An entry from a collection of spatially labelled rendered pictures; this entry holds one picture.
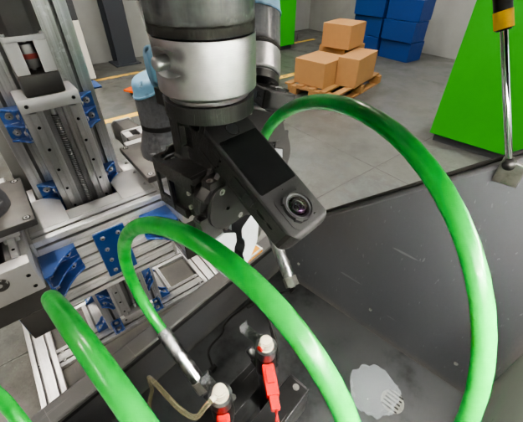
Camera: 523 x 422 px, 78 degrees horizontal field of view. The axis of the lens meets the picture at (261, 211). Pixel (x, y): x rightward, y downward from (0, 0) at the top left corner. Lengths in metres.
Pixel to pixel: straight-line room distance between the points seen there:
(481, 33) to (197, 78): 3.32
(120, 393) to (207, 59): 0.20
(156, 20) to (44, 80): 0.73
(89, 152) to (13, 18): 0.33
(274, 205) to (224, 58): 0.10
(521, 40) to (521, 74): 0.25
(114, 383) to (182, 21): 0.20
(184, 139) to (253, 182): 0.09
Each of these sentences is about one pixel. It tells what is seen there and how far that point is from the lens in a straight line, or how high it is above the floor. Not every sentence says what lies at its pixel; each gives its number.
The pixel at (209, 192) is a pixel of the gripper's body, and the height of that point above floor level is 1.37.
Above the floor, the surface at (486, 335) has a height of 1.34.
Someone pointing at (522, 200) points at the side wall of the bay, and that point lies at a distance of 0.54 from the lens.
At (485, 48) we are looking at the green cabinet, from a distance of 3.49.
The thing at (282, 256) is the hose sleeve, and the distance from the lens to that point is 0.49.
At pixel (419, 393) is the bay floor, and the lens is 0.81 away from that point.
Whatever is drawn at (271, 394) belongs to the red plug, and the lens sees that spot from 0.45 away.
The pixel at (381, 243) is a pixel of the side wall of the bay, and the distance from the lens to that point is 0.65.
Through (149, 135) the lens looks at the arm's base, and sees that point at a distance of 0.98.
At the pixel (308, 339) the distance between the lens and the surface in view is 0.18.
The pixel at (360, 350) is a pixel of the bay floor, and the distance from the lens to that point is 0.81.
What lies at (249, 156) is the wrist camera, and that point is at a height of 1.40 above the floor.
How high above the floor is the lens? 1.52
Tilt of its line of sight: 39 degrees down
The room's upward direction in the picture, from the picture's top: straight up
